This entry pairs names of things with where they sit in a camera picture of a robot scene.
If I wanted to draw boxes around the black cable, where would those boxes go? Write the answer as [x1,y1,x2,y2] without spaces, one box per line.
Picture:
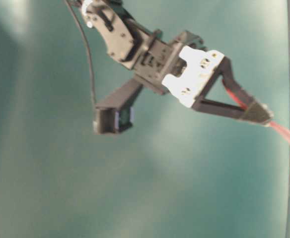
[64,0,97,106]

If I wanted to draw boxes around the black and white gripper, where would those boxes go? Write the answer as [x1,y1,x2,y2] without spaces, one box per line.
[132,30,273,126]

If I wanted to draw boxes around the pink translucent spoon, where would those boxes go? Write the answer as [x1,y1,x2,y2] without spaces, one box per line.
[224,86,290,145]

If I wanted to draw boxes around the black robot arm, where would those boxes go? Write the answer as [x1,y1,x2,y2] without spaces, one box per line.
[76,0,273,134]

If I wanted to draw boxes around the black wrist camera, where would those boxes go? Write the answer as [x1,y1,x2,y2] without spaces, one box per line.
[93,78,143,134]

